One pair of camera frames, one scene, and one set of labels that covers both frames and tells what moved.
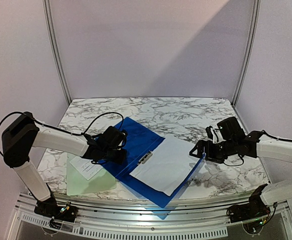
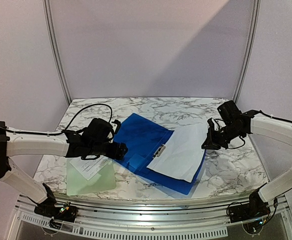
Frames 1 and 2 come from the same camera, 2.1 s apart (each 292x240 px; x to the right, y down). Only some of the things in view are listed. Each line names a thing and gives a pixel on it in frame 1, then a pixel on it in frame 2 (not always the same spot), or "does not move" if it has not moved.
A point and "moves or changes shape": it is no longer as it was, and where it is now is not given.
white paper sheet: (172, 162) moves or changes shape
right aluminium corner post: (254, 33) does not move
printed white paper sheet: (85, 167) does not move
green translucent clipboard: (77, 184) does not move
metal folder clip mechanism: (146, 158) -> (160, 151)
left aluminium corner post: (52, 42) does not move
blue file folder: (141, 141) -> (143, 138)
